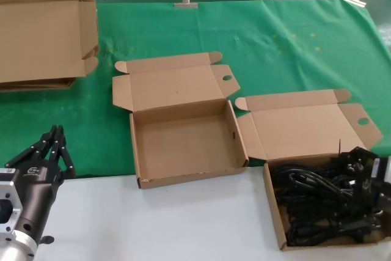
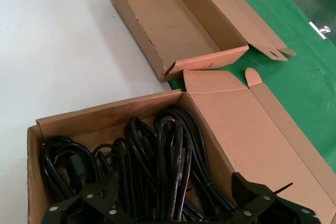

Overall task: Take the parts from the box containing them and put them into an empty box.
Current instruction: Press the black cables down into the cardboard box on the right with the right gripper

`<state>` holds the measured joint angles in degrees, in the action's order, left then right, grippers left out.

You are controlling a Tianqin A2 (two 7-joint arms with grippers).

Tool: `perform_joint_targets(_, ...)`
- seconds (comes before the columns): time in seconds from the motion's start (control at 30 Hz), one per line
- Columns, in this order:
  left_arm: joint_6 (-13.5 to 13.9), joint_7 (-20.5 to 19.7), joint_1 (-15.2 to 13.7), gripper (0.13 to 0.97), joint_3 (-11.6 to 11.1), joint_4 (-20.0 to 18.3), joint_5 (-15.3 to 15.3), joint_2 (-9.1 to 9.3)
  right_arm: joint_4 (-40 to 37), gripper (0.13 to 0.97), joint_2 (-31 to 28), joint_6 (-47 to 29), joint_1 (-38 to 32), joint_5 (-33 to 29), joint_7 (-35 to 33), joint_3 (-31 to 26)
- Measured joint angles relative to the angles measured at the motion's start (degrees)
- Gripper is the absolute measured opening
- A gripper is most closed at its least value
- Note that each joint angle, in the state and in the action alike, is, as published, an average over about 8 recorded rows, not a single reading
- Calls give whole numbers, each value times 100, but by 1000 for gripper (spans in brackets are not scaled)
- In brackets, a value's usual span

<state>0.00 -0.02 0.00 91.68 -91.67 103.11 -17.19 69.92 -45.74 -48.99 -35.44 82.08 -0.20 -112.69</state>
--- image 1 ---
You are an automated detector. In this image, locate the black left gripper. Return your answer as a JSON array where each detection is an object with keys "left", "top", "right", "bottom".
[{"left": 4, "top": 125, "right": 77, "bottom": 245}]

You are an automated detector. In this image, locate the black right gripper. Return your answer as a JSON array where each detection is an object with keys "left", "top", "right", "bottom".
[{"left": 334, "top": 146, "right": 383, "bottom": 210}]

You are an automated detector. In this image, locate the black power cable with tie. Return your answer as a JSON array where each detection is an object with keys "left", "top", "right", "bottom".
[{"left": 272, "top": 139, "right": 366, "bottom": 202}]

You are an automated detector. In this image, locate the small open cardboard box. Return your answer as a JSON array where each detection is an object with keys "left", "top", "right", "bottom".
[
  {"left": 235, "top": 89, "right": 384, "bottom": 251},
  {"left": 112, "top": 51, "right": 250, "bottom": 189}
]

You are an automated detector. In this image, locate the flat cardboard box stack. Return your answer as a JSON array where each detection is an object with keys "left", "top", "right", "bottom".
[{"left": 0, "top": 76, "right": 76, "bottom": 92}]

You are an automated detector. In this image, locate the large open cardboard box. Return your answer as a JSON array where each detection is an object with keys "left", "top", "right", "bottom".
[{"left": 0, "top": 0, "right": 100, "bottom": 83}]

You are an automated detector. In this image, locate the green table cloth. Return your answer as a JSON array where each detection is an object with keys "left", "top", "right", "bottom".
[{"left": 0, "top": 0, "right": 391, "bottom": 179}]

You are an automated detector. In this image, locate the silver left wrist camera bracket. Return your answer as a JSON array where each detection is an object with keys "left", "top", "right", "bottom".
[{"left": 0, "top": 167, "right": 24, "bottom": 236}]

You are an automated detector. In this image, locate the black power cable bundle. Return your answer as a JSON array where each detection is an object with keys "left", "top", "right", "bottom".
[
  {"left": 285, "top": 211, "right": 384, "bottom": 246},
  {"left": 273, "top": 178, "right": 367, "bottom": 216}
]

